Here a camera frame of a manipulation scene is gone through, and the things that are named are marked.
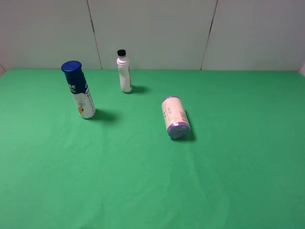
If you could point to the white bottle with black brush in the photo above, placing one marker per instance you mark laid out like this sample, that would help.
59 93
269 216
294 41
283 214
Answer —
123 64

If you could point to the green table cloth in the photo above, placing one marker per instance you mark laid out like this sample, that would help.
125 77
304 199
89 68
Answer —
241 166

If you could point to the blue capped white bottle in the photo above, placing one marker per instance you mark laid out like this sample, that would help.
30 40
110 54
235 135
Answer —
79 88

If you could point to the purple and cream wrapped roll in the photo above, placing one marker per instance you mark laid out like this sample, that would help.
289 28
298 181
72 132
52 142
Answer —
176 122

